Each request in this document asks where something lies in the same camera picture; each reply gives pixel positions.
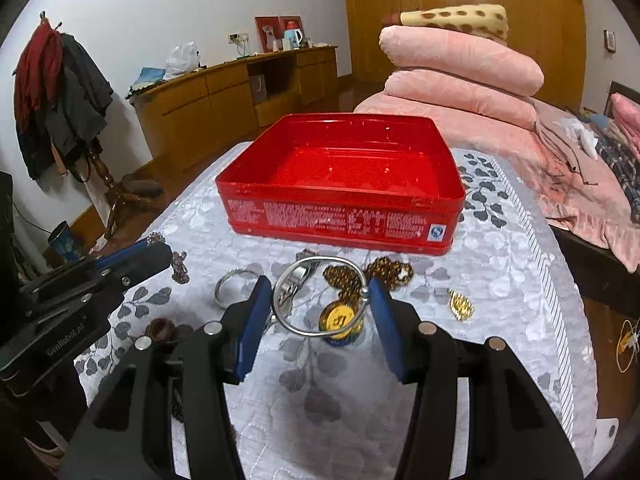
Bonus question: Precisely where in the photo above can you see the large silver bangle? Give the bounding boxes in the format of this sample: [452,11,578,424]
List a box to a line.
[272,256,370,335]

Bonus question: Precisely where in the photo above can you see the white plastic bag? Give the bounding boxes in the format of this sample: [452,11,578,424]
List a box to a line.
[164,41,201,80]

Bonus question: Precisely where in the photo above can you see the silver wrist watch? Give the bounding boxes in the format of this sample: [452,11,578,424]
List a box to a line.
[275,260,314,312]

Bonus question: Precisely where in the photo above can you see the beige cloth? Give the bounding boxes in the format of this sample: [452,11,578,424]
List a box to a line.
[535,105,601,176]

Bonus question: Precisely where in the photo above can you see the white cable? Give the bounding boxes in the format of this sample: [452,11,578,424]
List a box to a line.
[616,317,640,373]

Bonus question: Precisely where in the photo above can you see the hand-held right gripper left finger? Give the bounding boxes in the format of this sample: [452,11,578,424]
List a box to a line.
[57,275,273,480]

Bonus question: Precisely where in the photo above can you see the plaid clothes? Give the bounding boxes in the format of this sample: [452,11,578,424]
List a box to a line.
[597,130,640,181]

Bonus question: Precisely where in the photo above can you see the dark beaded bracelet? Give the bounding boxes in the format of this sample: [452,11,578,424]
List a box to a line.
[322,255,415,306]

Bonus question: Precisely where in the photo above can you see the small silver bangle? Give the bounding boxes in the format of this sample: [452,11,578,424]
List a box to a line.
[215,269,261,309]

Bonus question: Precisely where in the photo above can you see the yellow spotted blanket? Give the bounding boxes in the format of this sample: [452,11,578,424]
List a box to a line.
[400,4,510,43]

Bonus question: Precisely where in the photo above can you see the blue patterned trash can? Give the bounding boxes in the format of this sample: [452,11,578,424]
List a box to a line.
[47,221,83,266]

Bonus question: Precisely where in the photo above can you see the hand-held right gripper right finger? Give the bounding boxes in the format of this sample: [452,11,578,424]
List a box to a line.
[366,276,586,480]

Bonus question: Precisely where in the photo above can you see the red plastic tray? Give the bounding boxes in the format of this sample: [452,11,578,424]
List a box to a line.
[215,113,467,257]

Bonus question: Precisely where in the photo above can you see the light blue cloth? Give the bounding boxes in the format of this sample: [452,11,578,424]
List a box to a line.
[135,66,166,86]

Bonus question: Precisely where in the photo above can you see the pink folded quilt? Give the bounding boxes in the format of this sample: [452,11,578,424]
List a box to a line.
[384,71,538,131]
[379,25,545,97]

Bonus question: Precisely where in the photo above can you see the bed with pink cover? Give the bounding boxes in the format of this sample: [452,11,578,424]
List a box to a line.
[355,92,640,266]

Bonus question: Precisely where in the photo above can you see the dark slippers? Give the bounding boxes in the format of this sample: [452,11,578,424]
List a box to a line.
[122,174,163,199]

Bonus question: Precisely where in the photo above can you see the wooden coat rack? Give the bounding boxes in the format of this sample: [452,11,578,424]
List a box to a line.
[39,10,166,241]

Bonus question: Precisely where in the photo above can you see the wooden sideboard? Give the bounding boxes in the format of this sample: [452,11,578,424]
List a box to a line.
[131,46,340,173]

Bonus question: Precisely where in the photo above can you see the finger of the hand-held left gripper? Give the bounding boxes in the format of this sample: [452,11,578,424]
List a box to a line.
[22,239,152,297]
[22,243,174,322]

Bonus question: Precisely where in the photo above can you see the pink folded towel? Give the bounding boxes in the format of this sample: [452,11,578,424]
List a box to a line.
[612,92,640,136]

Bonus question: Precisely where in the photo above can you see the brown wooden ring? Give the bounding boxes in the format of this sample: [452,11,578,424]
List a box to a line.
[146,317,176,346]

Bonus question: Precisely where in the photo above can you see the gold round medallion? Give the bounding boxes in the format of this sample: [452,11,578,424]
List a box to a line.
[320,301,365,347]

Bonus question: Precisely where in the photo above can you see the silver pendant necklace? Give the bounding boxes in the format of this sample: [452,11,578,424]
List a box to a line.
[147,232,190,285]

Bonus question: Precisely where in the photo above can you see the white tissue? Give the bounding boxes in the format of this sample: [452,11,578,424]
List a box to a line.
[565,117,598,158]

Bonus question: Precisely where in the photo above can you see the red hanging garment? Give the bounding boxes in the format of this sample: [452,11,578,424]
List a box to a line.
[12,25,63,126]

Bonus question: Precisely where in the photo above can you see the dark hanging garments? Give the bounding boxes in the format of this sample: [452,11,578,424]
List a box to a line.
[15,34,115,181]

